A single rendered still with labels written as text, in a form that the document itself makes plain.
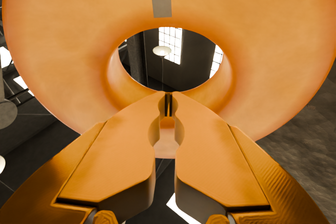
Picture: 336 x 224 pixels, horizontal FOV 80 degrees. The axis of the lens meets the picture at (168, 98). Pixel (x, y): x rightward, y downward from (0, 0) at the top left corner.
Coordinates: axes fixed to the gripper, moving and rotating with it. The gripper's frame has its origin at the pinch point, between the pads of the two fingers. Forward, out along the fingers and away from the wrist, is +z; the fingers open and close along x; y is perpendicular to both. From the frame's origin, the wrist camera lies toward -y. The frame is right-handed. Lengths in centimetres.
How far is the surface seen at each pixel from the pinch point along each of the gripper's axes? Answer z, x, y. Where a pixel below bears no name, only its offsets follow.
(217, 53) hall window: 722, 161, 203
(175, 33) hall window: 822, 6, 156
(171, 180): 454, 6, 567
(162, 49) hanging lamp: 658, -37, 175
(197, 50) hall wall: 779, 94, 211
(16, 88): 871, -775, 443
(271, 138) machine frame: 25.8, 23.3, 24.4
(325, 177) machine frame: 19.7, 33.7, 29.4
